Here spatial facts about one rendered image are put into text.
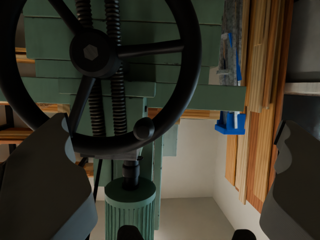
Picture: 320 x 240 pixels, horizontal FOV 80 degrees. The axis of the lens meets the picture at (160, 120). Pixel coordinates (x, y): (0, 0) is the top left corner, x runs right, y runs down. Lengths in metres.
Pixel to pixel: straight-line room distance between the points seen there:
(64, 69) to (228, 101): 0.39
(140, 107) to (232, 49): 1.05
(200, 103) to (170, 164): 2.78
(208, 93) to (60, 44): 0.35
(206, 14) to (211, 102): 0.19
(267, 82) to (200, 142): 1.68
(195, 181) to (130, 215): 2.83
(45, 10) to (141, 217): 0.61
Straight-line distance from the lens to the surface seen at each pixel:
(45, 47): 0.53
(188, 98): 0.27
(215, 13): 0.49
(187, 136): 3.12
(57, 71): 0.51
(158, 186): 0.91
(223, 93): 0.48
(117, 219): 0.69
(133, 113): 0.37
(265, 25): 1.92
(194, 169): 3.35
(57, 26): 0.52
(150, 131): 0.22
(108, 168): 0.89
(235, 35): 1.36
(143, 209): 0.67
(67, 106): 0.52
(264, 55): 1.88
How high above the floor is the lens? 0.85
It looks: 10 degrees up
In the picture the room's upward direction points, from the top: 178 degrees counter-clockwise
